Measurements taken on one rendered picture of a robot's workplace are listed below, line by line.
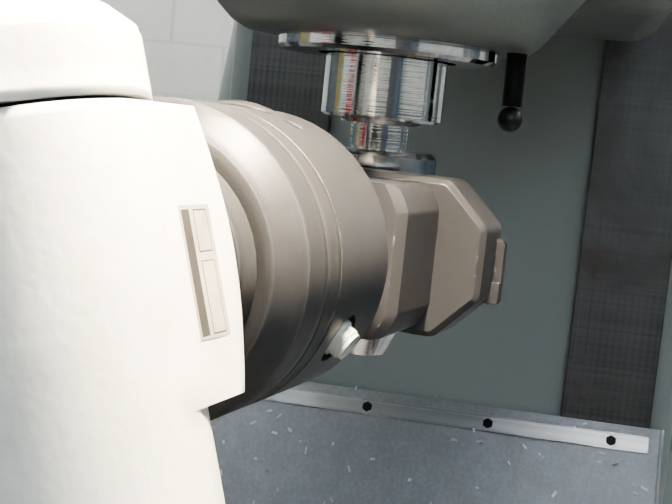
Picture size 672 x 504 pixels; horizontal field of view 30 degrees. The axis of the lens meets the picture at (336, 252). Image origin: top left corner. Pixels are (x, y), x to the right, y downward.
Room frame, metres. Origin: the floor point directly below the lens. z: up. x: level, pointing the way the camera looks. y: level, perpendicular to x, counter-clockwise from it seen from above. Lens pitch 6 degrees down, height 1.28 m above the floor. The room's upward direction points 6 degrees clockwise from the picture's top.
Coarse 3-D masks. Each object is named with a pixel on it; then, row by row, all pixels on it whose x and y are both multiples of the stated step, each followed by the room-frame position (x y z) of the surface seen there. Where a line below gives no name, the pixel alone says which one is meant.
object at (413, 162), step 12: (360, 156) 0.47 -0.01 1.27; (372, 156) 0.47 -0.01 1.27; (384, 156) 0.47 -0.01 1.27; (396, 156) 0.47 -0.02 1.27; (408, 156) 0.48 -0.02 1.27; (420, 156) 0.48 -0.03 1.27; (432, 156) 0.49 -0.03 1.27; (384, 168) 0.47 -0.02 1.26; (396, 168) 0.47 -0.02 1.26; (408, 168) 0.47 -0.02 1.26; (420, 168) 0.48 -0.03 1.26; (432, 168) 0.49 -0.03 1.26
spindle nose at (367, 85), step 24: (336, 72) 0.48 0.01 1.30; (360, 72) 0.47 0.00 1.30; (384, 72) 0.47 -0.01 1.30; (408, 72) 0.47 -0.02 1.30; (432, 72) 0.48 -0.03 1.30; (336, 96) 0.48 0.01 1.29; (360, 96) 0.47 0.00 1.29; (384, 96) 0.47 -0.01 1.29; (408, 96) 0.47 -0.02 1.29; (432, 96) 0.48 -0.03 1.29; (408, 120) 0.47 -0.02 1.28; (432, 120) 0.48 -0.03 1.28
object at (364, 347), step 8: (392, 336) 0.49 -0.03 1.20; (360, 344) 0.48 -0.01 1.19; (368, 344) 0.48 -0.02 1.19; (376, 344) 0.48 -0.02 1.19; (384, 344) 0.49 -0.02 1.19; (352, 352) 0.48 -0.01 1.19; (360, 352) 0.48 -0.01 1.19; (368, 352) 0.48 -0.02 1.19; (376, 352) 0.49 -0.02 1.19; (384, 352) 0.49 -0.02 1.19
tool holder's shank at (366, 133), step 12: (348, 120) 0.49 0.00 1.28; (360, 120) 0.48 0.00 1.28; (372, 120) 0.48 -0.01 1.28; (384, 120) 0.48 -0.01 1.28; (360, 132) 0.49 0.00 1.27; (372, 132) 0.48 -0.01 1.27; (384, 132) 0.48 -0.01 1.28; (396, 132) 0.49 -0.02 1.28; (408, 132) 0.49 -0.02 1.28; (360, 144) 0.49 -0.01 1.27; (372, 144) 0.48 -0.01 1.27; (384, 144) 0.48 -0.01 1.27; (396, 144) 0.49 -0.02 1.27
